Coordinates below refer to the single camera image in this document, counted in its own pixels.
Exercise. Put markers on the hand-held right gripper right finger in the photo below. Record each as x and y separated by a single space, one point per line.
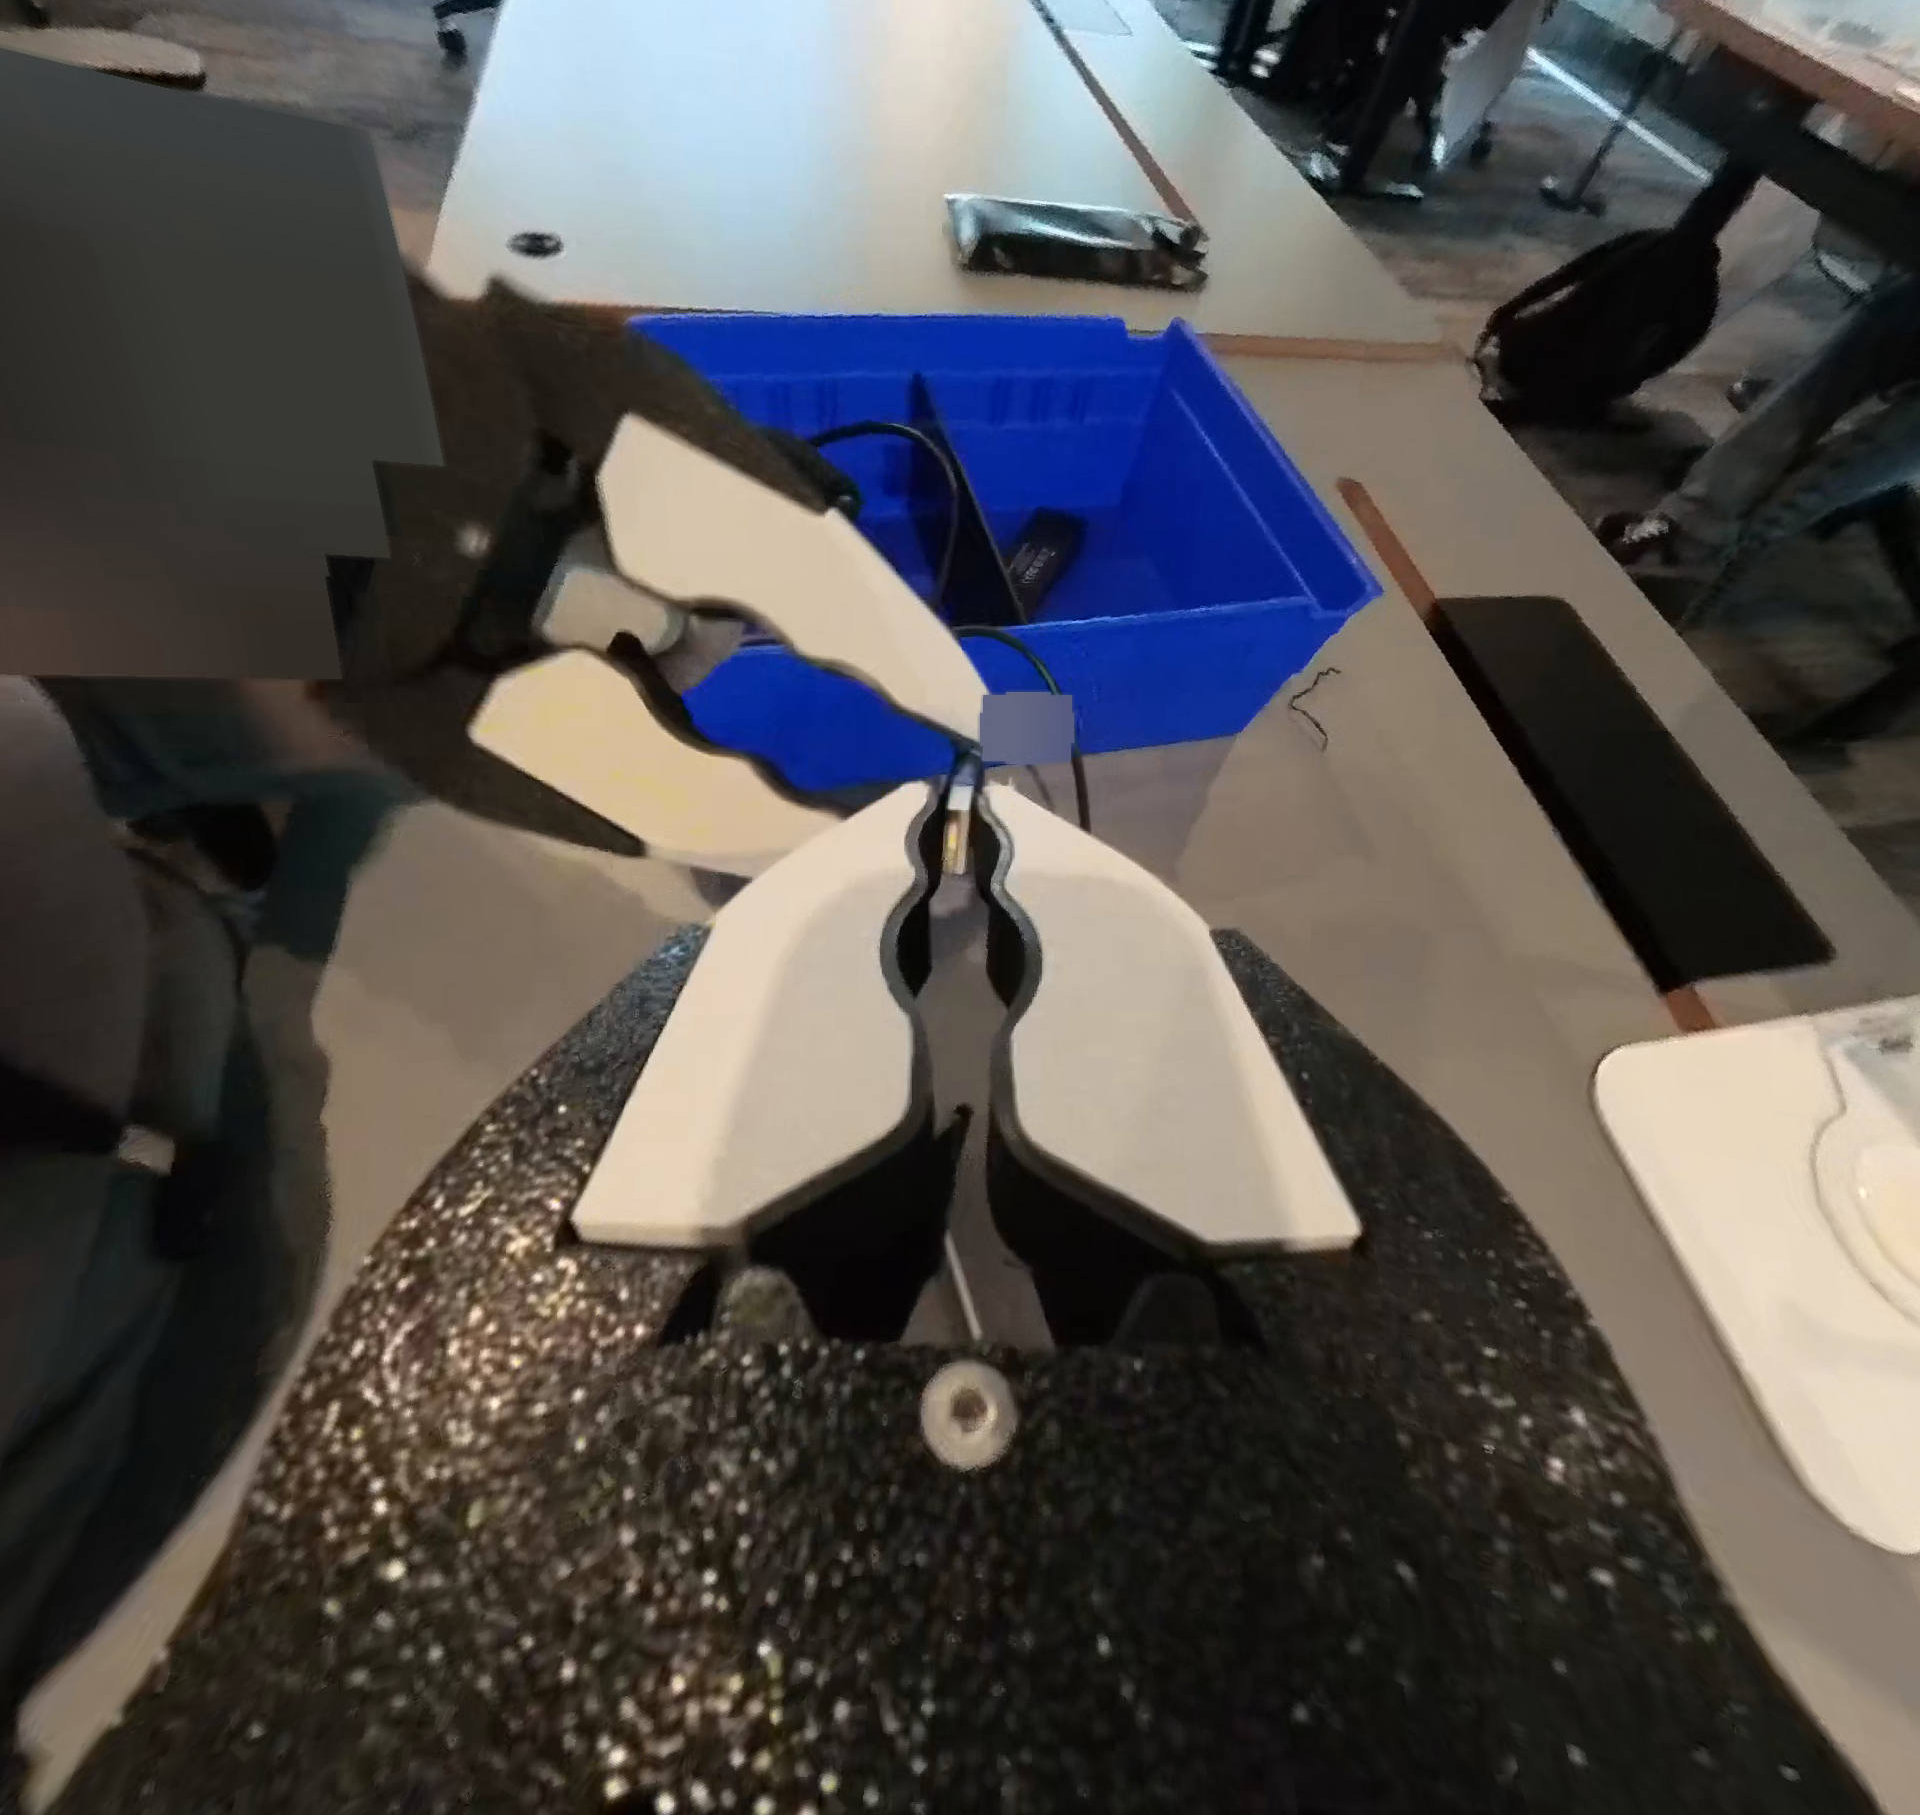
1168 1064

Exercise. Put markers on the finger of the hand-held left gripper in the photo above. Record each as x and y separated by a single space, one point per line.
630 765
749 540

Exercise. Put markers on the black office chair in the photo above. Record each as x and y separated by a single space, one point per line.
1395 15

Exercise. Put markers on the instruction board with white stand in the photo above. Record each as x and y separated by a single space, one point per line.
1725 1215

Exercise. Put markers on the black foil packet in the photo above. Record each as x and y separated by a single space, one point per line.
1052 240

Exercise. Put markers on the black rectangular table cover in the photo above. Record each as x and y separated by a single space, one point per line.
1618 780

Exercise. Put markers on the person's torso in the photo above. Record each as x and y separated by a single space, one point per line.
92 945

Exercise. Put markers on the black backpack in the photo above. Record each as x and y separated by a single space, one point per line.
1605 322

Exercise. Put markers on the wooden office desk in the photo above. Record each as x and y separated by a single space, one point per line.
1771 46

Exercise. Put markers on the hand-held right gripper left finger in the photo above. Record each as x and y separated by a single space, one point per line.
749 1064

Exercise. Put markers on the blue plastic bin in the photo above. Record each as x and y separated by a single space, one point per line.
1199 645

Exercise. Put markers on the grey usb hub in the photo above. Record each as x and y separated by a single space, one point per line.
1045 569

